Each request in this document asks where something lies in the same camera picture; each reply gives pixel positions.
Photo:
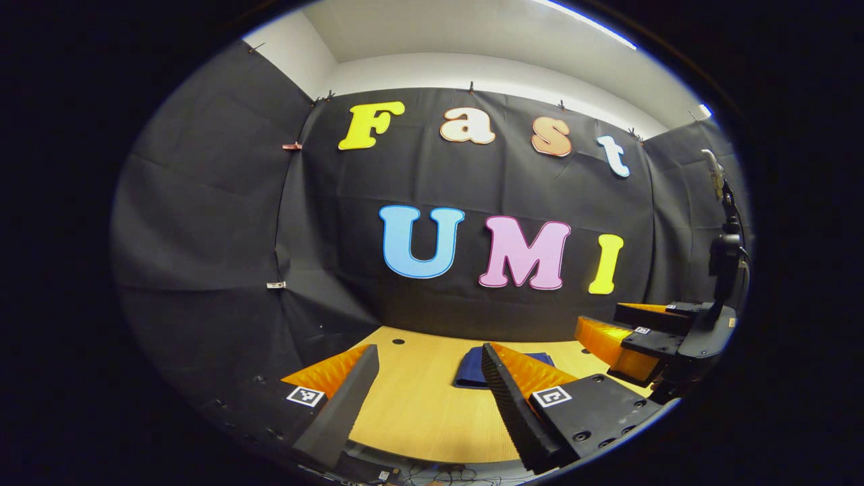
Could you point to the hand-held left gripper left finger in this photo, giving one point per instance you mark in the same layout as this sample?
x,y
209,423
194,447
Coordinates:
x,y
344,412

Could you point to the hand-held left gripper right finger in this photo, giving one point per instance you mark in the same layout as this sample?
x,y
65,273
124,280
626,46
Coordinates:
x,y
513,412

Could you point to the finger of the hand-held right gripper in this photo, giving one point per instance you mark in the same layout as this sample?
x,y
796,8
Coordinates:
x,y
658,316
607,344

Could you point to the blue jeans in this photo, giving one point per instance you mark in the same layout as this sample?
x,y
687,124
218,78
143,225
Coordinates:
x,y
470,371

